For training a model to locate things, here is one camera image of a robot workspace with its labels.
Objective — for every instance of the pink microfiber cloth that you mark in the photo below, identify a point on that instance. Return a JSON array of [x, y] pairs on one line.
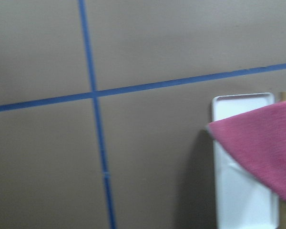
[[256, 140]]

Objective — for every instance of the white rack tray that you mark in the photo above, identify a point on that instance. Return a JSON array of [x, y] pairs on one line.
[[241, 201]]

